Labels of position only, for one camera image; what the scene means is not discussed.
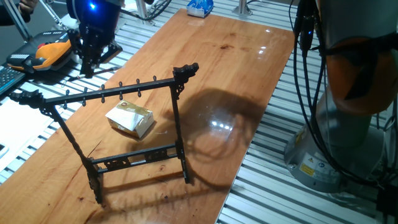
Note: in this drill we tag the aluminium frame bar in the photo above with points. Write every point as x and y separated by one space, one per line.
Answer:
21 29

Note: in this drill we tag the orange black teach pendant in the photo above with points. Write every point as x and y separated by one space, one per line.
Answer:
46 53

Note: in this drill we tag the wooden board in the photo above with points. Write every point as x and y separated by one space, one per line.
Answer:
217 77

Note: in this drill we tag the black keyboard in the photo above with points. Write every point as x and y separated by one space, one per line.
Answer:
7 79

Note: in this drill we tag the blue tissue pack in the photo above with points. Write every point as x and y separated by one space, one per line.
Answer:
200 7

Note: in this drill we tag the black round device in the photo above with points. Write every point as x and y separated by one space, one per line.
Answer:
69 11

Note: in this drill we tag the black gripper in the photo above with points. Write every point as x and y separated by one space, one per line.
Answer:
98 18

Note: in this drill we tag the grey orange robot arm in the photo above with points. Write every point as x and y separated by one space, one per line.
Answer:
342 130

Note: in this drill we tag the black carved pen rack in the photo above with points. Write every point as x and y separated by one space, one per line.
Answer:
109 91

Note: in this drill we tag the person hand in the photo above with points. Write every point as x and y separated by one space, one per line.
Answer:
28 5

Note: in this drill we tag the gold white tissue pack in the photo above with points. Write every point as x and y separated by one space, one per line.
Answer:
130 118

